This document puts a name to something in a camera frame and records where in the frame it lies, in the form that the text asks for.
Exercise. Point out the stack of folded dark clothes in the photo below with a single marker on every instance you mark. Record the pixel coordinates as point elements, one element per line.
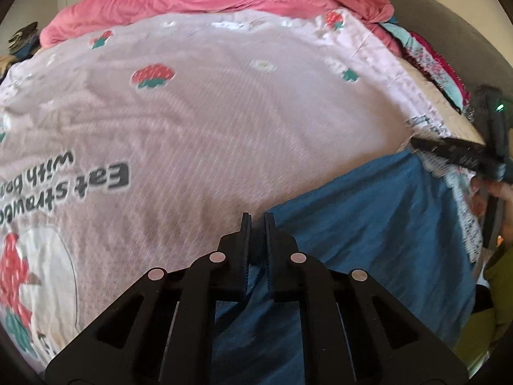
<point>24,38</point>

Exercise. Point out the person's green-sleeved right forearm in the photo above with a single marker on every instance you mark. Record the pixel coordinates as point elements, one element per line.
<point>493,296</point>

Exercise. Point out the pink strawberry printed blanket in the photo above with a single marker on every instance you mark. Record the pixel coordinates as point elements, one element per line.
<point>240,128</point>

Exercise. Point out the grey padded headboard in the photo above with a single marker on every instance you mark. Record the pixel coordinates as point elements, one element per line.
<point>441,16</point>

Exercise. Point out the person's right hand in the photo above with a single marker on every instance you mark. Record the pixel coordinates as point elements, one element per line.
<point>501,192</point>

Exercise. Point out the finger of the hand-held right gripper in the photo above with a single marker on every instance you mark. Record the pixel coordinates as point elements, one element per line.
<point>453,151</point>

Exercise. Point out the beige bed sheet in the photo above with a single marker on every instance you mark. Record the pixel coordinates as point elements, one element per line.
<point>441,106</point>

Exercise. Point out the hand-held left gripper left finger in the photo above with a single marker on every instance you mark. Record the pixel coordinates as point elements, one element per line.
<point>242,256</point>

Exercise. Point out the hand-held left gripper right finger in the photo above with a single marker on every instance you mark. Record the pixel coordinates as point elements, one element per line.
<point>274,256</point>

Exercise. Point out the beige crumpled cloth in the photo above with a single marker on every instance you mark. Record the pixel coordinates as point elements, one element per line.
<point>7,64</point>

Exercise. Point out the pile of colourful clothes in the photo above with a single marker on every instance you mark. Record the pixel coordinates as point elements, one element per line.
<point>429,60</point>

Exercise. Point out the blue denim pants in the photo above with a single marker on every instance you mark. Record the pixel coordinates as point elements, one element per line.
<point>360,228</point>

